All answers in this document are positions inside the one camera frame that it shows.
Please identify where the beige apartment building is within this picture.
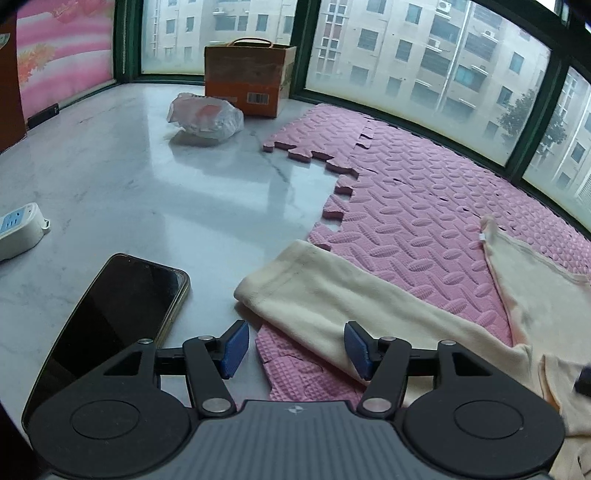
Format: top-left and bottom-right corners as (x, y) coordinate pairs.
(141, 0), (591, 204)

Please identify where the pink foam puzzle mat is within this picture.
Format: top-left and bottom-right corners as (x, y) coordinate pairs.
(256, 104), (591, 402)

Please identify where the white power strip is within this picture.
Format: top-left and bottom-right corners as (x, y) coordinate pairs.
(0, 202), (51, 262)

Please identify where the green window frame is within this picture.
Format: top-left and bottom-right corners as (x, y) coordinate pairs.
(113, 0), (591, 213)

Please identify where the black smartphone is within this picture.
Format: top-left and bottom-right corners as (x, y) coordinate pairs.
(22, 253), (191, 428)

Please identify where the clear plastic bag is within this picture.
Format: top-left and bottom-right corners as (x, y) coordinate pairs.
(167, 92), (245, 140)

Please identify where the pink printed curtain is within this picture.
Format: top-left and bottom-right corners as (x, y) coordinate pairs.
(16, 0), (116, 121)

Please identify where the small black box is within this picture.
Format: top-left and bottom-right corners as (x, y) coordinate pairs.
(27, 103), (60, 129)

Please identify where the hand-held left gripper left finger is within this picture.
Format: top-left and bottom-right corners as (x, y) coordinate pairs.
(102, 320), (251, 418)

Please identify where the cream long-sleeve garment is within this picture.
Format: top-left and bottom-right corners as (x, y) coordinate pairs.
(235, 215), (591, 480)

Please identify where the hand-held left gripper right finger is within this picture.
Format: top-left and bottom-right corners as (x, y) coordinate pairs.
(343, 320), (491, 418)

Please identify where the green tree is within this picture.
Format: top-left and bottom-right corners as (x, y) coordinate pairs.
(485, 99), (566, 153)

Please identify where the brown wooden panel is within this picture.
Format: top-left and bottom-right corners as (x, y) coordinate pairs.
(0, 18), (26, 153)

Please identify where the orange cardboard box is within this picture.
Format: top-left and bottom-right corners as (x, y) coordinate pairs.
(204, 38), (297, 117)

